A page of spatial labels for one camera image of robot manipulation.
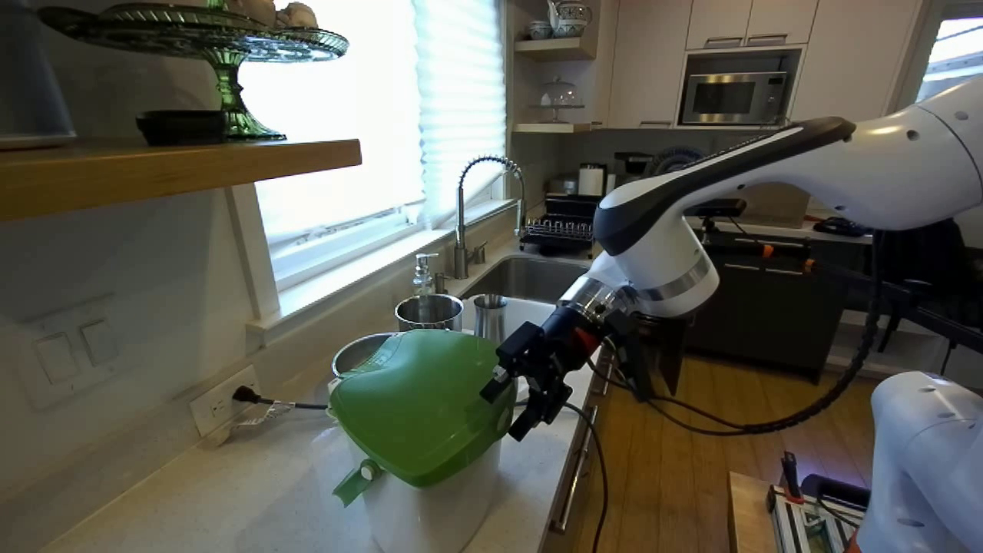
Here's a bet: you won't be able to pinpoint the robot base cart frame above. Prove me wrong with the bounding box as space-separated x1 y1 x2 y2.
725 448 874 553

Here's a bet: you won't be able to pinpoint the white window blinds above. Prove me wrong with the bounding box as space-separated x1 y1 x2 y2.
412 0 510 231

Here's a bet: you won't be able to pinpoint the small steel pan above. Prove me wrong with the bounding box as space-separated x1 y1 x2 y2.
328 328 400 383

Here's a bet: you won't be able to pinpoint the dark counter cabinets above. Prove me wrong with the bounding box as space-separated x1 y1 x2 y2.
540 348 622 553

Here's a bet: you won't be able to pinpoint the white open shelf unit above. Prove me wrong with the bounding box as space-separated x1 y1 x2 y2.
505 0 607 139

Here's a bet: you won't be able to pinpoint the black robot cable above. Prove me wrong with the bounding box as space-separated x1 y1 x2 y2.
585 233 890 444

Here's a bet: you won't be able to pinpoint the dark open cabinet door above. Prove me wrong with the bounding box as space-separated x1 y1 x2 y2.
610 311 690 404

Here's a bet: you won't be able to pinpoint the grey cone vessel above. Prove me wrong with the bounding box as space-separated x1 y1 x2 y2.
0 0 79 153

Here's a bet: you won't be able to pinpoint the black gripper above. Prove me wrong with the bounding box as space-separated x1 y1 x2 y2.
479 301 610 444

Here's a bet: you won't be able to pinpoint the small sunlit window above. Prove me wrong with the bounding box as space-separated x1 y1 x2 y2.
914 12 983 105

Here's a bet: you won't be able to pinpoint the white wall outlet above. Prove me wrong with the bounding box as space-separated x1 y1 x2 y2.
186 366 264 448

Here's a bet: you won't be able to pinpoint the tall steel cup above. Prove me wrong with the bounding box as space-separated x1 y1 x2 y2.
471 292 512 348

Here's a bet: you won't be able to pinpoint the dark island cabinet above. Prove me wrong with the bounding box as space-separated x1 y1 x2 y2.
686 217 879 383

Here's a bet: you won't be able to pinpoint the green bin lid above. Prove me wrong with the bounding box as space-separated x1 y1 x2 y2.
325 328 518 491

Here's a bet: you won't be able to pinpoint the wooden wall shelf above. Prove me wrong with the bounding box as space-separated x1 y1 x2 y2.
0 139 365 224

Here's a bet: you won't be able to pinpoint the beige round fruit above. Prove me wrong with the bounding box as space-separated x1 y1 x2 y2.
230 0 282 28
275 0 322 34

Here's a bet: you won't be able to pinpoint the white light switch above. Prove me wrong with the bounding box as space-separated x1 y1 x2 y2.
11 292 133 412

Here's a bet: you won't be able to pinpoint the white framed window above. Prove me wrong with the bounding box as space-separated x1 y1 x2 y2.
238 0 515 311

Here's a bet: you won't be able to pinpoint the steel arched faucet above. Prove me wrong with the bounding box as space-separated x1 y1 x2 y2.
451 153 529 282

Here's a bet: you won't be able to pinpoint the white trash bin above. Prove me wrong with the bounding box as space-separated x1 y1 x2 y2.
230 382 613 553

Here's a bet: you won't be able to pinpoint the black dish rack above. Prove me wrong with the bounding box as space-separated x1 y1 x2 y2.
518 195 607 257

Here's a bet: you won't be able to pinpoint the clear glass bottle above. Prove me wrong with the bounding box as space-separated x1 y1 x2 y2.
409 250 441 301

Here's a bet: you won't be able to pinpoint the steel microwave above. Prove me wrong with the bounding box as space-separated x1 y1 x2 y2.
676 67 797 130

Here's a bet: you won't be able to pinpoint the white upper cabinet doors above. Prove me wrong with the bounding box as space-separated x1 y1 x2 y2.
686 0 823 55

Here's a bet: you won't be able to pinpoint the black bowl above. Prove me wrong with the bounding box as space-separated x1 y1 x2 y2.
134 107 230 147

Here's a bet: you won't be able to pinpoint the green glass cake stand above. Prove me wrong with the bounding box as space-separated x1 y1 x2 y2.
35 0 353 145

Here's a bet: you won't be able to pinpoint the black office chair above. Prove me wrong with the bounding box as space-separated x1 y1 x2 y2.
870 217 983 356

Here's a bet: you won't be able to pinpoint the steel kitchen sink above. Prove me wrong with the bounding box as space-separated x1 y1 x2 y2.
459 253 595 309

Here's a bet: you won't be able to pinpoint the large steel pot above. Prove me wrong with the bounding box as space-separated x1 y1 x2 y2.
391 292 467 335

